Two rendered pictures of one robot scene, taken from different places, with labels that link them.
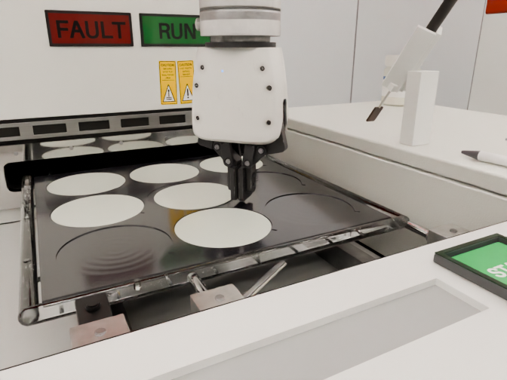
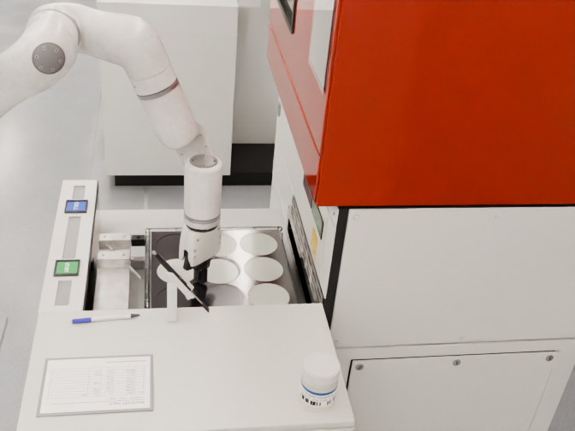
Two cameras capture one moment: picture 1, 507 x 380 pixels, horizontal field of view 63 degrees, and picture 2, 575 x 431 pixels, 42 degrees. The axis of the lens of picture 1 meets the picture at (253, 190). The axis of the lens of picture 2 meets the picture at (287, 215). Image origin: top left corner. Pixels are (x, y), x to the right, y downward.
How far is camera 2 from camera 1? 1.94 m
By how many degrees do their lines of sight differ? 92
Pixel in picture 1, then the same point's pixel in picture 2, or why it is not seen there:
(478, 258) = (73, 265)
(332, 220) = (161, 300)
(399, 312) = (72, 250)
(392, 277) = (80, 252)
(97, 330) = (124, 235)
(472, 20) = not seen: outside the picture
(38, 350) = not seen: hidden behind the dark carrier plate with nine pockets
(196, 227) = (180, 264)
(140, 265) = (159, 248)
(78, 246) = not seen: hidden behind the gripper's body
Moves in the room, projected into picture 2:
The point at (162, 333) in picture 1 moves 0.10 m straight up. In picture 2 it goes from (89, 224) to (86, 191)
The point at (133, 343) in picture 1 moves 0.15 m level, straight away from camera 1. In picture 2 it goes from (89, 221) to (149, 225)
